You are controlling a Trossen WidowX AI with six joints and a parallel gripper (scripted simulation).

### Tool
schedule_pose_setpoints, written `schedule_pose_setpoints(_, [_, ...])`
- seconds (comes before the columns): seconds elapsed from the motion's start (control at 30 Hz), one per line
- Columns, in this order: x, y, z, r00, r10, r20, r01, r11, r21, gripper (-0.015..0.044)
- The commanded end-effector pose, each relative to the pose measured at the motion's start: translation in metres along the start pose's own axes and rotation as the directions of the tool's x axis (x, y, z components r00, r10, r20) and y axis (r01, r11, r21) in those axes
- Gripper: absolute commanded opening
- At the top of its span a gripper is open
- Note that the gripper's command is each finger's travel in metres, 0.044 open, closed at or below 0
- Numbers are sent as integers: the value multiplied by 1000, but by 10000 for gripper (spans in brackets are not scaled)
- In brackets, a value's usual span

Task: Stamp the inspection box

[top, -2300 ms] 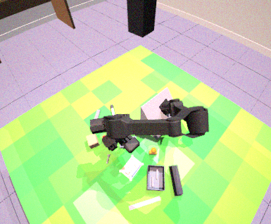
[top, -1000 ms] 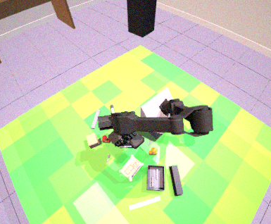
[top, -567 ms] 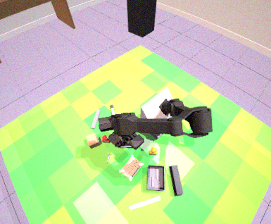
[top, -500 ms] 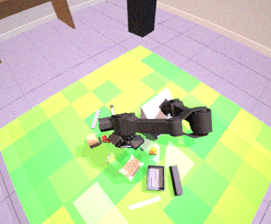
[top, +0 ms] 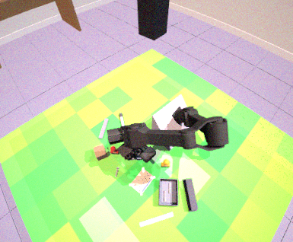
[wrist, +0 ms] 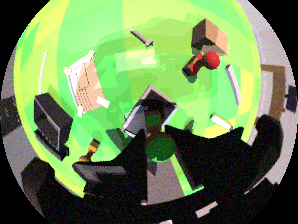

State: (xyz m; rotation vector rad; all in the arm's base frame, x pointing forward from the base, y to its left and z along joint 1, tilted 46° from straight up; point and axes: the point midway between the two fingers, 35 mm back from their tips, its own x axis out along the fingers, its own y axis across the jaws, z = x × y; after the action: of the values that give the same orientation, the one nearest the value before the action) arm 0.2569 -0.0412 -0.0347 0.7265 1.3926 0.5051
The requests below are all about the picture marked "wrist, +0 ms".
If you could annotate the tan cardboard box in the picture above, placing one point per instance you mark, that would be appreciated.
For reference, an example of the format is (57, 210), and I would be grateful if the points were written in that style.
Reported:
(206, 37)

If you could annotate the white inspection card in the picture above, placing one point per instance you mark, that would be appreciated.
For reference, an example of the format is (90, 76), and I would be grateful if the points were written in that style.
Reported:
(84, 85)

